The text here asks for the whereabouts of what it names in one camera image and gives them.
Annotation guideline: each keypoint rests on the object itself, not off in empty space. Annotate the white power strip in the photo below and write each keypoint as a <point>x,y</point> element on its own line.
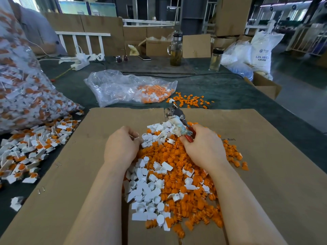
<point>79,63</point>

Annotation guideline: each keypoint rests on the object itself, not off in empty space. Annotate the dark steel pillar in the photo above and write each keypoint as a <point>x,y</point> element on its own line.
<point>193,15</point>

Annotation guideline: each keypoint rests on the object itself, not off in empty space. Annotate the white woven sack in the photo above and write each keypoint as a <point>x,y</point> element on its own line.
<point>265,51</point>

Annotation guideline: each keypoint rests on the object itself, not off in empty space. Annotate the scatter of orange offcuts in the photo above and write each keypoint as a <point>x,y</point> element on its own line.
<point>191,101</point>

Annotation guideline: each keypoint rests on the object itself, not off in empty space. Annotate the clear blue plastic bag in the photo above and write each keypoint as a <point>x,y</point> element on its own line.
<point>237,61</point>

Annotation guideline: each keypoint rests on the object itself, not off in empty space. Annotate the glass bottle with black lid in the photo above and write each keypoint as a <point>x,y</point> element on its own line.
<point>216,60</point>

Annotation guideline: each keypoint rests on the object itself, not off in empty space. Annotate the white metal rack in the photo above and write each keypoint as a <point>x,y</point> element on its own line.
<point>307,39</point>

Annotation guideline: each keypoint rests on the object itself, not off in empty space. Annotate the brown cardboard sheet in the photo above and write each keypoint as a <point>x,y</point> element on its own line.
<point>66,171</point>
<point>286,165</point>

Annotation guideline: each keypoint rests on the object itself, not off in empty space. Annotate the pile of orange and white parts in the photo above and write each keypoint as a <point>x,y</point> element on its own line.
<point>173,191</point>

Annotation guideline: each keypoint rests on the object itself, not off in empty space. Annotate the person's right hand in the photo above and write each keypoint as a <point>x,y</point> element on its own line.
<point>205,148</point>

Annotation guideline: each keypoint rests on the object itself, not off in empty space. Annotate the open cardboard box with paper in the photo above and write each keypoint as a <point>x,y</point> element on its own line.
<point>157,48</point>

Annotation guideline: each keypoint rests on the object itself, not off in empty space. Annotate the tall brown cardboard box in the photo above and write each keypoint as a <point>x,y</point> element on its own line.
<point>234,16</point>

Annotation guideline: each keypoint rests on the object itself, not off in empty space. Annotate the glass tea jar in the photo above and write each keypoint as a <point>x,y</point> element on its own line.
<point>175,52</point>

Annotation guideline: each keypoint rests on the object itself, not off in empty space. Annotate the pile of assembled white-orange parts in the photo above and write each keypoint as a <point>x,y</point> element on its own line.
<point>30,148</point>

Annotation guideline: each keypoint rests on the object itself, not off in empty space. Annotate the small clear plastic bag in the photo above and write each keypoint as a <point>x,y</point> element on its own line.
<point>112,86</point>

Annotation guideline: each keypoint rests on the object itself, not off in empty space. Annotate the open brown cardboard box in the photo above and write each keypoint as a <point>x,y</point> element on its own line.
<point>265,88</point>

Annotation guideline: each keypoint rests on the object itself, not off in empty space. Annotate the person's left hand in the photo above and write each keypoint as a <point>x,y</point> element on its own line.
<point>121,149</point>

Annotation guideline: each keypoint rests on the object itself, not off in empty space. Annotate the black phone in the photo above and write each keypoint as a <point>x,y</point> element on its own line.
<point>144,57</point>

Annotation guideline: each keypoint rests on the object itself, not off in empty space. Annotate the large clear bag of seals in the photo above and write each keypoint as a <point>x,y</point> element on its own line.
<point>25,89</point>

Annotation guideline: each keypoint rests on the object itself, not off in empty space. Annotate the person's left forearm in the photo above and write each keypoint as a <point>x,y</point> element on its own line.
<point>99,211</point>

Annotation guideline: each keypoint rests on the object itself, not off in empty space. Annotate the person's right forearm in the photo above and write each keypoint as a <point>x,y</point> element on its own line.
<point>245,211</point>

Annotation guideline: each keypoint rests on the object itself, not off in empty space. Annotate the row of upright cardboard sheets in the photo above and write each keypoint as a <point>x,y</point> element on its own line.
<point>116,30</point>

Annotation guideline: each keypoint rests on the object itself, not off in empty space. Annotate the flat brown cardboard panel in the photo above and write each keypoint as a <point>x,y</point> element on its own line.
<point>196,46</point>

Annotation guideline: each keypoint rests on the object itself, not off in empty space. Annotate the white railing frame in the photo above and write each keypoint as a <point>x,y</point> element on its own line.
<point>83,34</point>

